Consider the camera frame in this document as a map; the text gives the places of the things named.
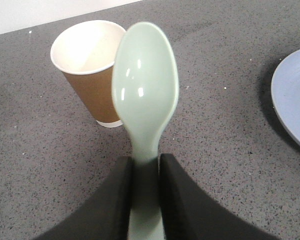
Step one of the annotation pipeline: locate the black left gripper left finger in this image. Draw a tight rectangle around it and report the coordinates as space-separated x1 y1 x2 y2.
36 156 133 240

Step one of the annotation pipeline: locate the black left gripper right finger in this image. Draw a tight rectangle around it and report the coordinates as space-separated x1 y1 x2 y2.
159 153 276 240

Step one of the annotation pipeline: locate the mint green plastic spoon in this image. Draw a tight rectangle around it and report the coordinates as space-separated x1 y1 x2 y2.
112 22 179 240

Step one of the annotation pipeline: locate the brown paper cup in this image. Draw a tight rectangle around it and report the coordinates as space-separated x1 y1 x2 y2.
50 20 126 128

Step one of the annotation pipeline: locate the light blue plate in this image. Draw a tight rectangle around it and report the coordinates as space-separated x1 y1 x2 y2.
270 49 300 146

